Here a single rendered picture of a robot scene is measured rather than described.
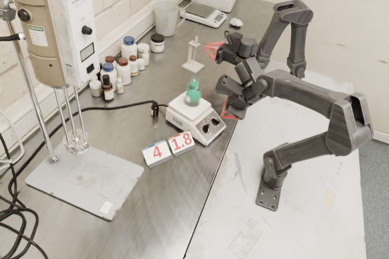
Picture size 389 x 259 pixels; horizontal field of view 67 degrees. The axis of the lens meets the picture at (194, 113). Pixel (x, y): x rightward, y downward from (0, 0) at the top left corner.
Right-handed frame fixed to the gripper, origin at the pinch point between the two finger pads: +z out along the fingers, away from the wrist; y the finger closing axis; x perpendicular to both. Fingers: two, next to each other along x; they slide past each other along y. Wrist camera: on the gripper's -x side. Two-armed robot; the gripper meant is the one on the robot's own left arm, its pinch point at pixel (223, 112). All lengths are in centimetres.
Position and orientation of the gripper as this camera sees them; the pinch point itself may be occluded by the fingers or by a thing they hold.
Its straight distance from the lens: 103.7
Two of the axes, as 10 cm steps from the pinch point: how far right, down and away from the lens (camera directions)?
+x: 8.2, 5.0, 2.8
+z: -4.9, 3.6, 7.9
